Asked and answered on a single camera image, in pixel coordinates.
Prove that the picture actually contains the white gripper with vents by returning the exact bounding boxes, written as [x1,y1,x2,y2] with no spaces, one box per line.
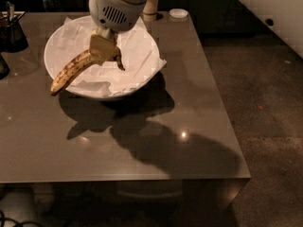
[88,0,147,64]

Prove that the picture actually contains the spotted yellow banana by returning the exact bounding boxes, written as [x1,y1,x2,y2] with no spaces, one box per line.
[50,46,125,96]

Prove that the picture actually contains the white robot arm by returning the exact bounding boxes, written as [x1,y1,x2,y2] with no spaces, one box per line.
[89,0,303,57]

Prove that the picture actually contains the crumpled white paper liner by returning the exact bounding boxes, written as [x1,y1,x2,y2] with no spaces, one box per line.
[60,15,168,98]

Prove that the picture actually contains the beige paper cup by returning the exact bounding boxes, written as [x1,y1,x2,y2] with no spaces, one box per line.
[143,0,159,15]

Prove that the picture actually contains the dark glass container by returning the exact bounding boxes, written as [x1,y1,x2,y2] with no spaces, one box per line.
[0,2,28,53]

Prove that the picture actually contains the small white round lid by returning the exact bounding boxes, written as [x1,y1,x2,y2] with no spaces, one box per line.
[169,9,188,19]

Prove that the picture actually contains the dark round object left edge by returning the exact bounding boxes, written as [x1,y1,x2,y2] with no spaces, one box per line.
[0,55,9,79]

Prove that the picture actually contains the black cable on floor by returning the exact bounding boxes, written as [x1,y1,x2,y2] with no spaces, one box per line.
[0,209,44,227]

